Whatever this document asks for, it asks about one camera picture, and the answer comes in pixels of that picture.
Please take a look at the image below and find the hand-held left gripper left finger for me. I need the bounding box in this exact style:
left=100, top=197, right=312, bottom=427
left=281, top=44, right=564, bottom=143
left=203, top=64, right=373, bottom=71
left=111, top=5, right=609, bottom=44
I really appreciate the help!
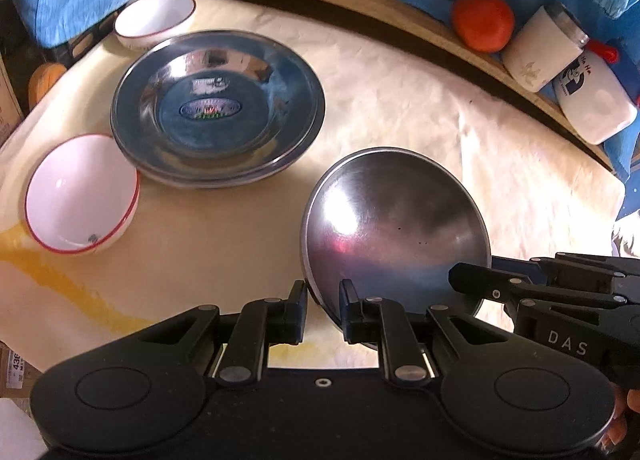
left=135, top=281, right=307, bottom=387

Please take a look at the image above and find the wooden chair back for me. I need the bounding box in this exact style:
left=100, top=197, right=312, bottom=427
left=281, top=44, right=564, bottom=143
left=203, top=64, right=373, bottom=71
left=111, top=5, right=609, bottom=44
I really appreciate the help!
left=28, top=63, right=68, bottom=106

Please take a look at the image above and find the small cardboard box white label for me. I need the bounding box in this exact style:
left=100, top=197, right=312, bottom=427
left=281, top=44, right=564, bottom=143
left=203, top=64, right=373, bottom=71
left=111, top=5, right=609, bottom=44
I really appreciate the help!
left=0, top=343, right=36, bottom=398

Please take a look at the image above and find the blue polka dot cloth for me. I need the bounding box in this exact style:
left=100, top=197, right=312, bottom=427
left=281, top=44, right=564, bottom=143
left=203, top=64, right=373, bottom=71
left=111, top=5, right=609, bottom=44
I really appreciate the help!
left=602, top=125, right=640, bottom=221

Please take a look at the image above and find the large cardboard box blue logo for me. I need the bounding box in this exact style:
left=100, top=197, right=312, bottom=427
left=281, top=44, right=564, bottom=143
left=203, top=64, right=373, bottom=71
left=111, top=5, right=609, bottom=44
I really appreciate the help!
left=0, top=55, right=23, bottom=141

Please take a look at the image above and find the person's right hand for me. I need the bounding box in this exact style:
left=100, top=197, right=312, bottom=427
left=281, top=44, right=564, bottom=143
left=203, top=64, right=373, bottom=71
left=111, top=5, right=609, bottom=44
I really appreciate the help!
left=600, top=385, right=640, bottom=456

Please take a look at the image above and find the steel bowl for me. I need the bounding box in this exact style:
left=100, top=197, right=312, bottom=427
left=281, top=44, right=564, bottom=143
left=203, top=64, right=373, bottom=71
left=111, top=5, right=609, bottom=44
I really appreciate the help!
left=300, top=146, right=492, bottom=351

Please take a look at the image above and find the white plastic object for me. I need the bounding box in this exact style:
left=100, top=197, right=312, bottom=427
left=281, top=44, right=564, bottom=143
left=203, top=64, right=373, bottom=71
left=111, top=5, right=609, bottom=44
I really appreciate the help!
left=0, top=397, right=48, bottom=460

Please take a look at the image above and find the cream table cloth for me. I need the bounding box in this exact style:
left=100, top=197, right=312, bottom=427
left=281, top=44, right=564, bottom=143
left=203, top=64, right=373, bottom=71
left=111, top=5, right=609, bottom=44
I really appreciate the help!
left=0, top=0, right=628, bottom=376

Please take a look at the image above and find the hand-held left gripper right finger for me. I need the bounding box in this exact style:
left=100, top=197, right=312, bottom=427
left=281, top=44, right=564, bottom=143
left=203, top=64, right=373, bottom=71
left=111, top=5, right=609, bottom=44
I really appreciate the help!
left=339, top=279, right=506, bottom=386

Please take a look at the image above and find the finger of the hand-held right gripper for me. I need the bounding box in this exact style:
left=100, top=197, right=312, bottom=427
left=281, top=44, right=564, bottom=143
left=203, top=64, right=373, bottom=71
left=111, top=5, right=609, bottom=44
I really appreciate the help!
left=530, top=253, right=640, bottom=293
left=448, top=263, right=626, bottom=308

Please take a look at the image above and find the steel plate with oval sticker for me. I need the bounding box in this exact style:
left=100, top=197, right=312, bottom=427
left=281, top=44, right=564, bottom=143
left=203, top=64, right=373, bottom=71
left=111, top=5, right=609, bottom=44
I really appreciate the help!
left=110, top=30, right=327, bottom=173

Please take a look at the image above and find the black slotted plastic part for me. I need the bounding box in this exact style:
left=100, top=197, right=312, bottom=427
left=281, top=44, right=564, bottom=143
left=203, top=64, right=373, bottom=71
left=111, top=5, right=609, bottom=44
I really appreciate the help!
left=47, top=25, right=118, bottom=64

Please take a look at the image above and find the white bowl with red rim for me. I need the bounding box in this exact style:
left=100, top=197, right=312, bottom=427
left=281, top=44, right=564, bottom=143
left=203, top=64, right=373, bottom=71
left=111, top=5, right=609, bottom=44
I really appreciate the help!
left=114, top=0, right=197, bottom=51
left=25, top=134, right=141, bottom=255

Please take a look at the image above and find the red tomato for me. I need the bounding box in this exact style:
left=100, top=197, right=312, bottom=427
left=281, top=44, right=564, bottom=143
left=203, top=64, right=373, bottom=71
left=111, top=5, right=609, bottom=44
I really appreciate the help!
left=452, top=0, right=516, bottom=53

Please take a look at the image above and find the white thermos cup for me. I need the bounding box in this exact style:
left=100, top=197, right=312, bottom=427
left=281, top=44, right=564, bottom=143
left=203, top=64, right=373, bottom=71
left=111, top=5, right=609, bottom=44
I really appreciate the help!
left=501, top=1, right=591, bottom=93

